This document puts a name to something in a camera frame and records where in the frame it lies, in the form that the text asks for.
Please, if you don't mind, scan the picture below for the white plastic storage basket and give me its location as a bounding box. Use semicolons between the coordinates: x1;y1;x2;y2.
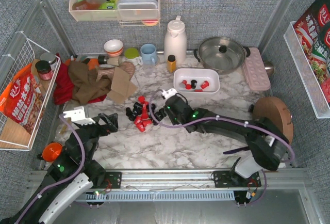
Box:
173;68;220;97

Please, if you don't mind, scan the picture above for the red capsule number two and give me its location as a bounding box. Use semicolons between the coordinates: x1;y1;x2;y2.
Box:
201;81;210;89

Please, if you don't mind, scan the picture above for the brown cardboard piece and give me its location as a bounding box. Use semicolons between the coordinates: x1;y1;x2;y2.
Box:
107;67;138;105

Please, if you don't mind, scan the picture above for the brown cloth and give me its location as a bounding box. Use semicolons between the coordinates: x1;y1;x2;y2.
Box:
68;61;111;105

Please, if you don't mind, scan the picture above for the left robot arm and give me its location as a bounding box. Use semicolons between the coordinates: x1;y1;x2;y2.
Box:
1;114;122;223

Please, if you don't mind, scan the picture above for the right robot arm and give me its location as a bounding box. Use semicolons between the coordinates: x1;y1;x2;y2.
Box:
163;93;290;179

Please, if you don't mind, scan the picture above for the black coffee capsule left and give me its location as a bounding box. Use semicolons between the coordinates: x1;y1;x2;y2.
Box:
126;107;136;122

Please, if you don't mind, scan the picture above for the red coffee capsule bottom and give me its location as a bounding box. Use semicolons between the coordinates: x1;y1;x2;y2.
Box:
136;123;145;132

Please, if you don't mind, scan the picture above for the red coffee capsule top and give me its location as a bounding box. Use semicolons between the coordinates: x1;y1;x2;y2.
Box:
138;96;145;103

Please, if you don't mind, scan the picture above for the orange juice bottle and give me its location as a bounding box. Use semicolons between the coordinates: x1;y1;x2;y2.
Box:
167;55;176;73

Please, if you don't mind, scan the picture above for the clear glass cup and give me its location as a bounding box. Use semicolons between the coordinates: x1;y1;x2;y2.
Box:
143;65;155;76

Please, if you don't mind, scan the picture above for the red cloth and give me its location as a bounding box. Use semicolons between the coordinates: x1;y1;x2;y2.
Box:
53;58;106;105

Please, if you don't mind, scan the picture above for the striped pink towel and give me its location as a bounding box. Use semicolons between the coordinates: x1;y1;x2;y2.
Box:
95;61;135;82

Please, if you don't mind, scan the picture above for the orange mug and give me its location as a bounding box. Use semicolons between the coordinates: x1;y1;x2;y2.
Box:
37;142;63;162

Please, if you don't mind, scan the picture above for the blue mug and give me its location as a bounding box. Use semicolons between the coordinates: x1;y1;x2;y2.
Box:
140;43;159;65

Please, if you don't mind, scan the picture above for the white thermos jug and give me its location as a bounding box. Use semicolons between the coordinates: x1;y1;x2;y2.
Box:
164;15;187;65

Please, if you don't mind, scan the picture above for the orange plate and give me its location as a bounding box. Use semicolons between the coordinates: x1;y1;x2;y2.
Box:
87;58;99;70

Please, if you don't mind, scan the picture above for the black bottle cap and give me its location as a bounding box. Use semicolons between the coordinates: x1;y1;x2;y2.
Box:
97;55;108;65

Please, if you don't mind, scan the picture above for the green lid cup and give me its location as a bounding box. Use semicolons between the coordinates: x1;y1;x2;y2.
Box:
124;47;143;66

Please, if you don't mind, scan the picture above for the steel pot with lid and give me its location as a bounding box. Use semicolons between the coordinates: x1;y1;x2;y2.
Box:
193;37;251;75

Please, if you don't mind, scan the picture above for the orange striped bowl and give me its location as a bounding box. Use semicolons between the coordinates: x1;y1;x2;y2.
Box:
104;39;123;56

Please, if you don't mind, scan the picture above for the purple knife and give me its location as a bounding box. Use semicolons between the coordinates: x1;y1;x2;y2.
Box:
223;146;249;155

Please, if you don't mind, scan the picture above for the red lid jar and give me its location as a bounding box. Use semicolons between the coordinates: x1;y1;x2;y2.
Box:
35;60;53;81

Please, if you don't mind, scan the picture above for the pink egg tray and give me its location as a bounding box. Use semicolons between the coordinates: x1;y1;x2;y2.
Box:
242;47;271;91

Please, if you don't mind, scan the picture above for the orange snack bag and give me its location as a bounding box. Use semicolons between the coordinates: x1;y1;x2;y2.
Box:
1;63;43;134

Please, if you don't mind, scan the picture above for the silver lid jar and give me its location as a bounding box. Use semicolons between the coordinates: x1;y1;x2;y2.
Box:
40;52;57;71

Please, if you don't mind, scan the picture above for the round wooden cutting board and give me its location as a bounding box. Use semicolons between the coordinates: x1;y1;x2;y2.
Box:
252;97;294;145

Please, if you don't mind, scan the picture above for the steel ladle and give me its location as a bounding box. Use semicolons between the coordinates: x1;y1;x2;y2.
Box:
263;61;275;77

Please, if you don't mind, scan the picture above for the clear plastic food container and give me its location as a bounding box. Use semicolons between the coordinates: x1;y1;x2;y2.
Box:
117;0;158;20

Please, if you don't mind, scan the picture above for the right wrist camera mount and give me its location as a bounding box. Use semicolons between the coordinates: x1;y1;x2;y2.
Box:
161;88;178;100

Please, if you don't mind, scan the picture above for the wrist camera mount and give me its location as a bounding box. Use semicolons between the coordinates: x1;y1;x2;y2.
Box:
161;88;178;100
63;106;96;125

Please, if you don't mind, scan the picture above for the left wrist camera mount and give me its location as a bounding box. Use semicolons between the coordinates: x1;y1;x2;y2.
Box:
63;106;96;125

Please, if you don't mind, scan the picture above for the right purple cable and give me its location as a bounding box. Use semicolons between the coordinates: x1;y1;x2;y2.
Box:
148;89;296;206

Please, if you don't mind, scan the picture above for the purple cable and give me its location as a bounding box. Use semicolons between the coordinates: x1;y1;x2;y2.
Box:
148;89;296;206
14;113;104;224

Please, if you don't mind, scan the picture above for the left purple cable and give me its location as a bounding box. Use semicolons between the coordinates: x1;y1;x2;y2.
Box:
14;113;104;224

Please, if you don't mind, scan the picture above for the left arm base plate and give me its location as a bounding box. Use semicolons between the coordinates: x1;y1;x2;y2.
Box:
91;171;122;189

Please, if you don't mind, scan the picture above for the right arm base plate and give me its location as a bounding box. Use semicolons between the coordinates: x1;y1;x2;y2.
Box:
210;170;262;188

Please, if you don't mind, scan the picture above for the white wire side basket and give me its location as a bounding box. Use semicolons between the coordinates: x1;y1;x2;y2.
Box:
1;35;61;151

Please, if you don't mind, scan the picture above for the cream wall basket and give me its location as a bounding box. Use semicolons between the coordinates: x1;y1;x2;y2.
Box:
69;0;160;26

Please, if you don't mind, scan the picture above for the white right wall basket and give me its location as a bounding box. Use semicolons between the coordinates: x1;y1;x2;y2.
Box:
283;21;329;119

